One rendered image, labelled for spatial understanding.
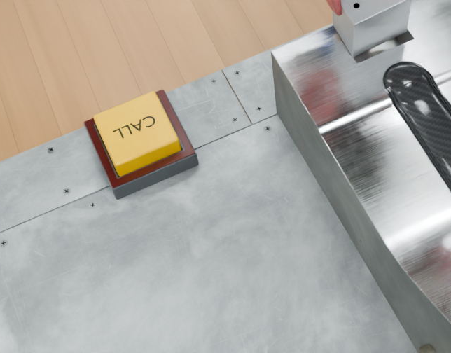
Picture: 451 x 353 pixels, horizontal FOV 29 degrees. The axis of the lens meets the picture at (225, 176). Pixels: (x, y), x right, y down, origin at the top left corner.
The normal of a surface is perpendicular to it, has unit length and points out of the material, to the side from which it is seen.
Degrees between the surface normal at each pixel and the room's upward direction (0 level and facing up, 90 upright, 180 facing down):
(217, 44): 0
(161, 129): 0
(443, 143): 2
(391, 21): 99
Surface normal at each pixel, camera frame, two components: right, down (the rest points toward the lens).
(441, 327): -0.91, 0.39
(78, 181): -0.11, -0.50
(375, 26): 0.42, 0.83
